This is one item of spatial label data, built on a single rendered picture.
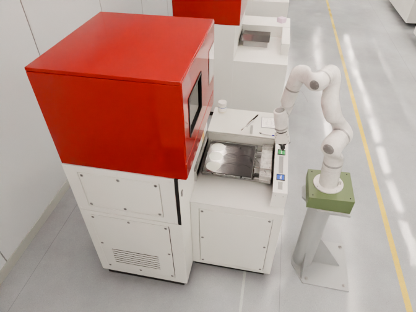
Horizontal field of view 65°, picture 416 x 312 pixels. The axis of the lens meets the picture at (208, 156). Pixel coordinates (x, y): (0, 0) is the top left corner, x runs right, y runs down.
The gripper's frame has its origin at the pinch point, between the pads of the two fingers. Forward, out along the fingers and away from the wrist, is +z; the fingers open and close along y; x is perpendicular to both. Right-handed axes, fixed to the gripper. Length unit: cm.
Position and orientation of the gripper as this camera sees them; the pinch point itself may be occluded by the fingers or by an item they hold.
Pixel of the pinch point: (282, 147)
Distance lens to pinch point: 239.4
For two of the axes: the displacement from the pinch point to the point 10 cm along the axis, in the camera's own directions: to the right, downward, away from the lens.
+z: 2.1, 7.6, 6.1
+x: 1.9, -6.5, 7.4
